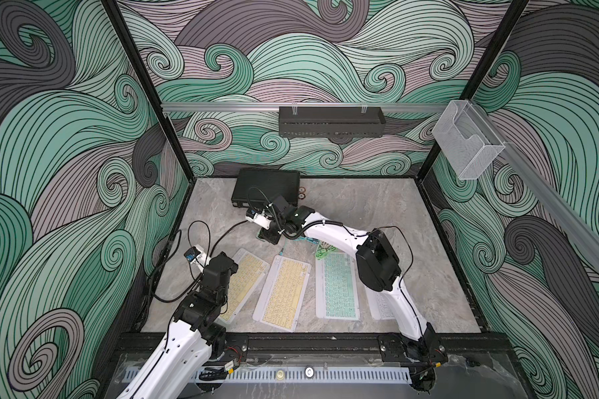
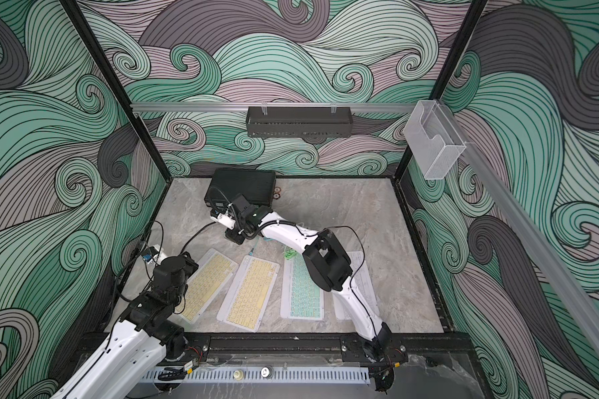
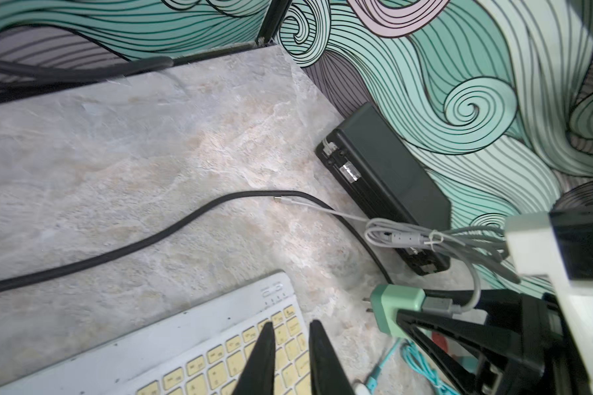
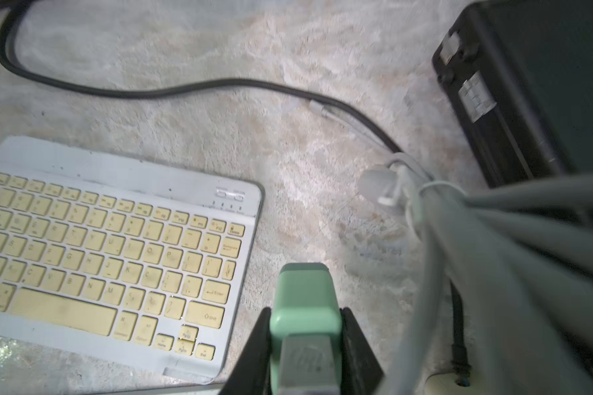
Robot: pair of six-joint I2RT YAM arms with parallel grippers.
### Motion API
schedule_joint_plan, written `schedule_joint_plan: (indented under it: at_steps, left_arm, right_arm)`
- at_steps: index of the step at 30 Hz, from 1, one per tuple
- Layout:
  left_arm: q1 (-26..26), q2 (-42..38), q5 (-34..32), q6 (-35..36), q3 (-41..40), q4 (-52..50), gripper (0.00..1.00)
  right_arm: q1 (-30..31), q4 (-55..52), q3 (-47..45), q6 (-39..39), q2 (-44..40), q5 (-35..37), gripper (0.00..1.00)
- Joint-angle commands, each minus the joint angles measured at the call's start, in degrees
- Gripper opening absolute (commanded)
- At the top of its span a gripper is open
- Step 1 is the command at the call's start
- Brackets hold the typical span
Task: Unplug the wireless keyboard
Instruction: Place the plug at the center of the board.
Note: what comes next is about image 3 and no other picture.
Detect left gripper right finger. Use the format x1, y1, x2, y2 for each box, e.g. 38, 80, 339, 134
309, 320, 354, 395

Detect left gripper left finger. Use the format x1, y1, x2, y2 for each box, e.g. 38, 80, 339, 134
232, 322, 276, 395

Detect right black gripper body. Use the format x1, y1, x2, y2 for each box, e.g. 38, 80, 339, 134
396, 290, 591, 394

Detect yellow wireless keyboard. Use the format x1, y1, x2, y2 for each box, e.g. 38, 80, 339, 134
0, 272, 311, 394

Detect teal charging cable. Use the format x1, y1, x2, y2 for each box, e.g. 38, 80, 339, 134
363, 338, 461, 395

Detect light green charger plug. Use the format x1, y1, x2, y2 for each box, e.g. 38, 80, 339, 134
368, 284, 426, 339

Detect white charging cable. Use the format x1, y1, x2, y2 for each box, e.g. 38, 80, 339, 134
273, 196, 522, 317

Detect black computer box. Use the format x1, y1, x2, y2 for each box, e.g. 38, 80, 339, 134
315, 102, 453, 277

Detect black power cable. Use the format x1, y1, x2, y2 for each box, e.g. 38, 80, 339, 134
0, 189, 394, 297

